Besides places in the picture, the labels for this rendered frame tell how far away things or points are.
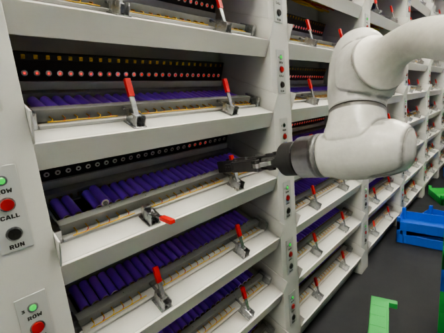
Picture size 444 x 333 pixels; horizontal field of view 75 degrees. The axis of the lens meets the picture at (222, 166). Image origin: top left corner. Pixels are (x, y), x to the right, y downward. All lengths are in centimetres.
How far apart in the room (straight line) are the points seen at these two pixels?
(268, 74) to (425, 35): 48
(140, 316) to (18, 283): 26
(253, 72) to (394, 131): 49
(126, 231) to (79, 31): 35
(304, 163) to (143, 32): 39
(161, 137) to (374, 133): 39
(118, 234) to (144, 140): 18
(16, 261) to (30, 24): 34
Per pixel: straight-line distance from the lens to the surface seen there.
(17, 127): 50
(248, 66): 92
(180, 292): 74
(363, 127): 55
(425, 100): 286
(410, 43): 51
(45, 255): 54
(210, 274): 78
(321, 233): 139
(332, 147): 56
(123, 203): 63
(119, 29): 59
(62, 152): 52
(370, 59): 57
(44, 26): 54
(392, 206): 230
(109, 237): 59
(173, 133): 61
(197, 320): 89
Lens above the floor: 90
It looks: 11 degrees down
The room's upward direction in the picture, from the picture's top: 5 degrees counter-clockwise
